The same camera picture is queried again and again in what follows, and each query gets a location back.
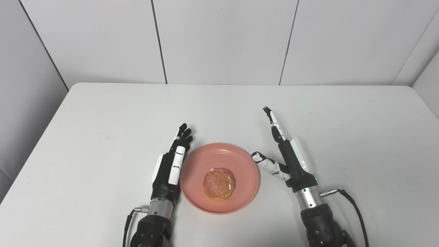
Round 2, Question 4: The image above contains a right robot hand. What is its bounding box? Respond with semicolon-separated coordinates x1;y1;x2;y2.
251;106;319;192

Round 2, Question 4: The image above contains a cream puff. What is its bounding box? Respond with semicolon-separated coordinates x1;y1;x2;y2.
203;168;236;200

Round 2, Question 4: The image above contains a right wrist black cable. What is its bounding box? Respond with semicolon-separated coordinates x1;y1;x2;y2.
320;189;370;247

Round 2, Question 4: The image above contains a pink plate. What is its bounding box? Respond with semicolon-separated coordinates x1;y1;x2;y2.
180;143;260;215

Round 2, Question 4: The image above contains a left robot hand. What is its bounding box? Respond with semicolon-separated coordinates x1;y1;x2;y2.
151;123;193;203

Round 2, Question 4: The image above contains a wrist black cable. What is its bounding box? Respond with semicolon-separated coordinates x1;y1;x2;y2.
320;189;370;247
122;207;150;247

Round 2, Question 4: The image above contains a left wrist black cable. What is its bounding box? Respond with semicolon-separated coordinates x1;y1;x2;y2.
122;207;150;247

